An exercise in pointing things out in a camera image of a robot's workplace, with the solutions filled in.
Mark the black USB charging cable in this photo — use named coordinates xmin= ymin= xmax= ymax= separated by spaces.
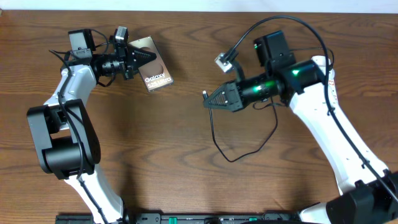
xmin=201 ymin=46 xmax=335 ymax=163

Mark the Samsung Galaxy smartphone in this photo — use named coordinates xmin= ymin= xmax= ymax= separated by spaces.
xmin=129 ymin=36 xmax=174 ymax=92

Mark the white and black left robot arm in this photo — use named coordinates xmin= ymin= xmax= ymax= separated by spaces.
xmin=27 ymin=26 xmax=157 ymax=223

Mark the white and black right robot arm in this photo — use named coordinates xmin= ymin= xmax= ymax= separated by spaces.
xmin=203 ymin=31 xmax=397 ymax=223

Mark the white power strip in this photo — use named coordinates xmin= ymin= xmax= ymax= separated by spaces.
xmin=312 ymin=55 xmax=338 ymax=106

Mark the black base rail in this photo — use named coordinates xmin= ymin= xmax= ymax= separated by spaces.
xmin=55 ymin=212 xmax=302 ymax=224

